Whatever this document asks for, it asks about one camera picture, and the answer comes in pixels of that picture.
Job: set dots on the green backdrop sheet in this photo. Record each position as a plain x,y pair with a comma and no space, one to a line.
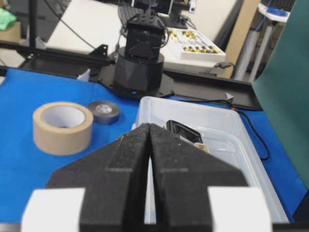
283,89

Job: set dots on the beige masking tape roll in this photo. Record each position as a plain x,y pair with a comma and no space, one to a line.
62,128

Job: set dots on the black tool inside box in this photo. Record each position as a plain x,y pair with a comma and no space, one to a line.
182,131

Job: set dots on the blue table mat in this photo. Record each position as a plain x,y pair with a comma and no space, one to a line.
23,167

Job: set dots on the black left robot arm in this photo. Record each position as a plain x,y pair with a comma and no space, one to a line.
139,64

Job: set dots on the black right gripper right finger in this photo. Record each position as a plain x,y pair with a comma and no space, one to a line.
182,173

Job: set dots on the translucent plastic tool box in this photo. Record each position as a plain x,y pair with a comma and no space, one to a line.
225,135

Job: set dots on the white tray with screwdrivers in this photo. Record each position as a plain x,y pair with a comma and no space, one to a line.
190,47

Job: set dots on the black metal frame rail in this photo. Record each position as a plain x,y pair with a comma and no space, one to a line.
193,86

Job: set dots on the green cloth bag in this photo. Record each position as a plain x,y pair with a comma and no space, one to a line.
7,19

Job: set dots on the grey duct tape roll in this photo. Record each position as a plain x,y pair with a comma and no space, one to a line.
104,112

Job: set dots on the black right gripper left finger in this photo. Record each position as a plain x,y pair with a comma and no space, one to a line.
115,181

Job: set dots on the black vertical pole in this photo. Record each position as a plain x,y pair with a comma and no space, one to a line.
32,22

